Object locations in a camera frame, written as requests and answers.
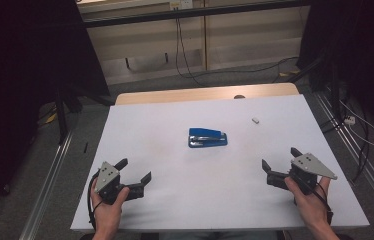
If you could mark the small white staple block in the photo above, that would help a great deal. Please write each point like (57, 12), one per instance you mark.
(255, 120)

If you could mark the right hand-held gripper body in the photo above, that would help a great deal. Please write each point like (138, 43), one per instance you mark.
(310, 165)

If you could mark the blue stapler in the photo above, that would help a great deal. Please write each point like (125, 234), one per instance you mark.
(208, 138)

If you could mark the small black floor item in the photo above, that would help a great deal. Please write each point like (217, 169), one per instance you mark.
(85, 148)

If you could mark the person's left hand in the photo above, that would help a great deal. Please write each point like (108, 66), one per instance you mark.
(106, 216)

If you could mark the white power adapter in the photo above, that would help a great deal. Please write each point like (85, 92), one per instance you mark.
(350, 120)

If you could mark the black horizontal bar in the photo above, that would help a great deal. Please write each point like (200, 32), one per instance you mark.
(191, 12)

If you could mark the yellow floor tape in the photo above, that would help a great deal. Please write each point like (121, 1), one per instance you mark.
(290, 73)
(51, 118)

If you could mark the small black bracket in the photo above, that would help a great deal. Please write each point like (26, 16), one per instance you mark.
(166, 57)
(127, 63)

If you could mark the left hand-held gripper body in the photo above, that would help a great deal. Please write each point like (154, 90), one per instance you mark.
(107, 176)

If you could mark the person's right hand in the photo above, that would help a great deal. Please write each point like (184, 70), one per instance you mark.
(311, 208)

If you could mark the black curtain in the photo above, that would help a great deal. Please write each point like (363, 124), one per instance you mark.
(368, 50)
(15, 66)

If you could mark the wooden table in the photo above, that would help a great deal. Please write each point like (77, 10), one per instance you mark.
(191, 94)

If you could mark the white table cover sheet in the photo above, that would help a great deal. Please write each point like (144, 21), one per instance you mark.
(208, 193)

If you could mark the white wall socket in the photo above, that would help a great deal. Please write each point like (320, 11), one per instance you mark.
(181, 4)

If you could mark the aluminium floor rail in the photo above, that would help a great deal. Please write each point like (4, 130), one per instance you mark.
(46, 190)
(358, 156)

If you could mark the black stand legs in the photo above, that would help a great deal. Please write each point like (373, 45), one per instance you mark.
(334, 93)
(62, 123)

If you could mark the beige cabinet panel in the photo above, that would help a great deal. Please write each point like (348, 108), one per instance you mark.
(241, 43)

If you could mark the brown round table grommet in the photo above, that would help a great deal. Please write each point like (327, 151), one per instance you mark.
(239, 97)

